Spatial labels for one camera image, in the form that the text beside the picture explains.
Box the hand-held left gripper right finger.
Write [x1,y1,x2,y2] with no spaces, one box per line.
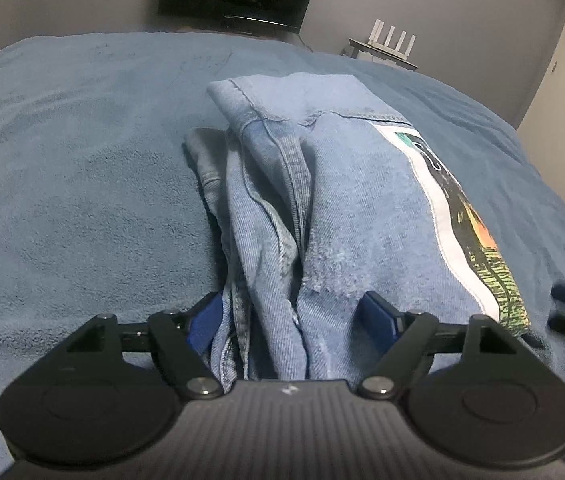
[357,290,519,401]

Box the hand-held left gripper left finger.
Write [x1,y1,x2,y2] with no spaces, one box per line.
[65,291,224,402]

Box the blue denim jacket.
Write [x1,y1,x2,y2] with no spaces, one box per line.
[184,72,534,382]

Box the blue fleece blanket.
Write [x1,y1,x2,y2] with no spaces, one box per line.
[0,30,565,480]

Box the white door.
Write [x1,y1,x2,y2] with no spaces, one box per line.
[516,0,565,209]

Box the small side table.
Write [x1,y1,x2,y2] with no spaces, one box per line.
[341,37,419,72]

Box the white router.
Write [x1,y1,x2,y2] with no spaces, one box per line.
[368,18,417,54]

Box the wooden television stand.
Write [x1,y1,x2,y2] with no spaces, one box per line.
[175,21,308,47]

